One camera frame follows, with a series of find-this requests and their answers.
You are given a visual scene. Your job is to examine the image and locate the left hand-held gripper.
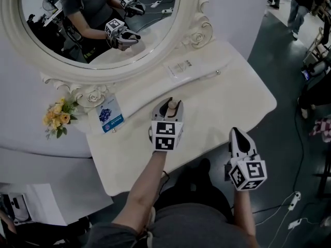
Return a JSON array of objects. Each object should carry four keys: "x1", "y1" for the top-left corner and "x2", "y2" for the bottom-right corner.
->
[{"x1": 148, "y1": 97, "x2": 185, "y2": 152}]

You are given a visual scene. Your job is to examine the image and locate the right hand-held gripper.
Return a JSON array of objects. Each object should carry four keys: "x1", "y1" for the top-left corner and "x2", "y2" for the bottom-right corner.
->
[{"x1": 223, "y1": 127, "x2": 267, "y2": 192}]

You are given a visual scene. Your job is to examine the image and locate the small pink beige object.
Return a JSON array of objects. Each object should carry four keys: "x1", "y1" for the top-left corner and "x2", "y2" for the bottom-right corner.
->
[{"x1": 165, "y1": 99, "x2": 181, "y2": 118}]

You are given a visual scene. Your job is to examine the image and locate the person's right forearm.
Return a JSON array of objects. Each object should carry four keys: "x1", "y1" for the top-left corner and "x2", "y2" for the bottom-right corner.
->
[{"x1": 232, "y1": 189, "x2": 257, "y2": 237}]

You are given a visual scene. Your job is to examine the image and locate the person's left forearm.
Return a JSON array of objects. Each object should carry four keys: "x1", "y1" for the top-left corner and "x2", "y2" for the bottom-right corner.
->
[{"x1": 112, "y1": 150, "x2": 168, "y2": 233}]

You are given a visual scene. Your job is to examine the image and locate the white dressing table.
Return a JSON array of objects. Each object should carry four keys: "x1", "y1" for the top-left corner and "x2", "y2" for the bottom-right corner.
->
[{"x1": 85, "y1": 41, "x2": 278, "y2": 197}]

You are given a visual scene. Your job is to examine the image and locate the white printed sign card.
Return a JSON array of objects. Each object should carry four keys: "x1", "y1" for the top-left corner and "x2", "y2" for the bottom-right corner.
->
[{"x1": 162, "y1": 59, "x2": 198, "y2": 82}]

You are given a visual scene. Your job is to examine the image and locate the blue and white card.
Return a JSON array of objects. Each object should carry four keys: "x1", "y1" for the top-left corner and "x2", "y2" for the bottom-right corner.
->
[{"x1": 95, "y1": 96, "x2": 125, "y2": 134}]

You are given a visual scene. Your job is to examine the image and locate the person's black trousers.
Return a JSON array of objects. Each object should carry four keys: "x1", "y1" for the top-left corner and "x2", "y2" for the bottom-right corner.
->
[{"x1": 154, "y1": 158, "x2": 235, "y2": 222}]

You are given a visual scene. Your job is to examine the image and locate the white power strip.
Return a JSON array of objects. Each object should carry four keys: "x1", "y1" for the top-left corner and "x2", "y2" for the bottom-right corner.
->
[
  {"x1": 288, "y1": 191, "x2": 302, "y2": 211},
  {"x1": 287, "y1": 218, "x2": 303, "y2": 230}
]

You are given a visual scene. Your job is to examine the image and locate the person's grey shirt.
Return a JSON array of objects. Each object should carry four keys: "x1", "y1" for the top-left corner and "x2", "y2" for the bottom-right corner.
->
[{"x1": 86, "y1": 203, "x2": 260, "y2": 248}]

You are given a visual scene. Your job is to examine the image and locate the yellow flower bouquet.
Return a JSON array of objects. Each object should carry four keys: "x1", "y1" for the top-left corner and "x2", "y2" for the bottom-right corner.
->
[{"x1": 42, "y1": 98, "x2": 79, "y2": 140}]

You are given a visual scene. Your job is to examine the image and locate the white cabinet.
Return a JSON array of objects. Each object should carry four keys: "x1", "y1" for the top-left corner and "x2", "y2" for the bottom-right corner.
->
[{"x1": 24, "y1": 181, "x2": 115, "y2": 226}]

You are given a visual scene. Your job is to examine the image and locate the black and white device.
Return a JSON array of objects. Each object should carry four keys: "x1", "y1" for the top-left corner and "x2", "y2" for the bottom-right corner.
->
[{"x1": 0, "y1": 192, "x2": 32, "y2": 225}]

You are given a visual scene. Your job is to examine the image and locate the black cable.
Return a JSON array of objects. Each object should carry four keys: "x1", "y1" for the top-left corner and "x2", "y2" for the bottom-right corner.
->
[{"x1": 294, "y1": 106, "x2": 306, "y2": 194}]

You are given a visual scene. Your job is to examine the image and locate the white cable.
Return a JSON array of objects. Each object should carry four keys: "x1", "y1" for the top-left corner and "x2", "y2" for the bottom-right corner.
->
[{"x1": 254, "y1": 194, "x2": 321, "y2": 248}]

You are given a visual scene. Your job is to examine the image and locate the oval mirror white ornate frame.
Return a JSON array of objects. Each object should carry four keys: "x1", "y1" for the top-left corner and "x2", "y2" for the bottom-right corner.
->
[{"x1": 0, "y1": 0, "x2": 216, "y2": 110}]

